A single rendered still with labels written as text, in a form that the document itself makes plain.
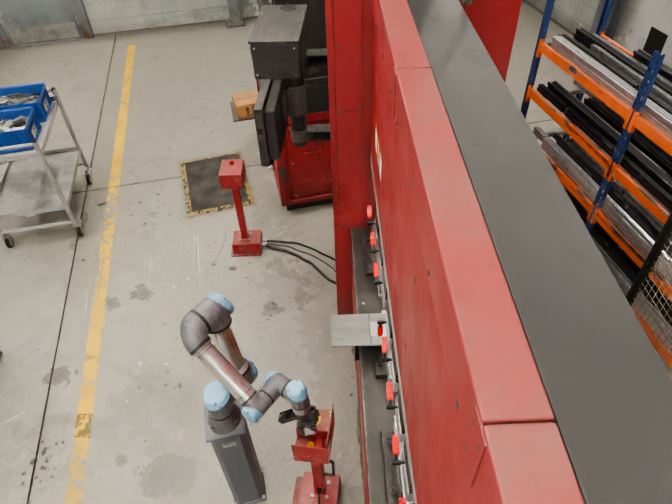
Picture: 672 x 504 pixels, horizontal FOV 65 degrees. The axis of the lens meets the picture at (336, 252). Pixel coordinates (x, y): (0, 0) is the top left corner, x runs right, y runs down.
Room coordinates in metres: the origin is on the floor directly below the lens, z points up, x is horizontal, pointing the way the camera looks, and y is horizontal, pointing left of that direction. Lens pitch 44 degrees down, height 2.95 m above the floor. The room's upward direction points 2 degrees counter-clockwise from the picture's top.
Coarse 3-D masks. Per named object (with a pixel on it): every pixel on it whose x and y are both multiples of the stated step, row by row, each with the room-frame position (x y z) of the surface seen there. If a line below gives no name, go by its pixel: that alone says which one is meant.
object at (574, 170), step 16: (544, 144) 3.38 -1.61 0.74; (560, 144) 3.35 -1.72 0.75; (576, 144) 3.35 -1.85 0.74; (560, 160) 3.14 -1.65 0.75; (576, 160) 3.13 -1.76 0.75; (592, 160) 3.14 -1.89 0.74; (576, 176) 2.94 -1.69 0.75; (592, 176) 2.93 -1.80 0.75; (592, 192) 2.75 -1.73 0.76; (608, 192) 2.75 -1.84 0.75; (624, 192) 2.79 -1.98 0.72; (608, 208) 2.57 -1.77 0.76; (624, 208) 2.58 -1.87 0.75; (640, 208) 2.61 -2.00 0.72; (624, 224) 2.41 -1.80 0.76; (640, 224) 2.42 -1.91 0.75; (656, 224) 2.45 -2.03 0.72; (640, 240) 2.26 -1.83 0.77
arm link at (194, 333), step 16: (192, 320) 1.25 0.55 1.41; (192, 336) 1.20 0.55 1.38; (208, 336) 1.23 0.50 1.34; (192, 352) 1.16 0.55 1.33; (208, 352) 1.17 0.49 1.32; (208, 368) 1.13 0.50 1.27; (224, 368) 1.12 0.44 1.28; (224, 384) 1.09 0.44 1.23; (240, 384) 1.08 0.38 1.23; (240, 400) 1.04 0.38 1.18; (256, 400) 1.04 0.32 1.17; (272, 400) 1.06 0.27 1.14; (256, 416) 0.99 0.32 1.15
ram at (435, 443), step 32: (384, 96) 1.80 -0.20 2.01; (384, 128) 1.76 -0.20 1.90; (384, 160) 1.71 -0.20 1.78; (384, 192) 1.66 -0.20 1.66; (384, 224) 1.61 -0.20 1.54; (416, 224) 0.97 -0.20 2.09; (384, 256) 1.56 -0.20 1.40; (416, 256) 0.93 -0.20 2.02; (416, 288) 0.89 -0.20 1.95; (416, 320) 0.85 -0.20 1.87; (416, 352) 0.80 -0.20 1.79; (416, 384) 0.76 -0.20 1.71; (448, 384) 0.53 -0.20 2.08; (416, 416) 0.71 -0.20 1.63; (448, 416) 0.49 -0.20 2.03; (416, 448) 0.66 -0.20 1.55; (448, 448) 0.45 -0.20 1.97; (416, 480) 0.61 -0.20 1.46; (448, 480) 0.42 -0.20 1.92
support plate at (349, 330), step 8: (336, 320) 1.55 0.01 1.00; (344, 320) 1.55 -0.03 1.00; (352, 320) 1.55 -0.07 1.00; (360, 320) 1.55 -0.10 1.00; (368, 320) 1.55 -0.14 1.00; (376, 320) 1.54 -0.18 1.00; (384, 320) 1.54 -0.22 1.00; (336, 328) 1.51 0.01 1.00; (344, 328) 1.50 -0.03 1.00; (352, 328) 1.50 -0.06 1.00; (360, 328) 1.50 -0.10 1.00; (368, 328) 1.50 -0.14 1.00; (336, 336) 1.46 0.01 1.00; (344, 336) 1.46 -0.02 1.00; (352, 336) 1.46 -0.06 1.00; (360, 336) 1.45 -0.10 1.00; (368, 336) 1.45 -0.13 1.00; (336, 344) 1.42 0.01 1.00; (344, 344) 1.41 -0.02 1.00; (352, 344) 1.41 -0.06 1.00; (360, 344) 1.41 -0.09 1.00; (368, 344) 1.41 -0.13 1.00; (376, 344) 1.41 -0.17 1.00
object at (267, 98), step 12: (264, 84) 2.77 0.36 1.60; (276, 84) 2.82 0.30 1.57; (264, 96) 2.63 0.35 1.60; (276, 96) 2.68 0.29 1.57; (264, 108) 2.55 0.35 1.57; (276, 108) 2.58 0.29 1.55; (264, 120) 2.51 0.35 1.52; (276, 120) 2.54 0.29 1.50; (264, 132) 2.49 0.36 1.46; (276, 132) 2.52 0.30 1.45; (264, 144) 2.49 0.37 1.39; (276, 144) 2.51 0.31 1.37; (264, 156) 2.49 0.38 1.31; (276, 156) 2.51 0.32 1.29
